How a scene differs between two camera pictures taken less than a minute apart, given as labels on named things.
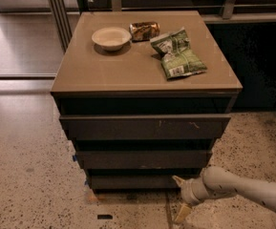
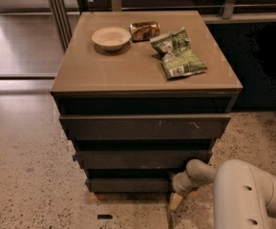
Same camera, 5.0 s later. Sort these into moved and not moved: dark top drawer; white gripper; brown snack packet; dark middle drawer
Moved: white gripper
Not moved: brown snack packet; dark top drawer; dark middle drawer
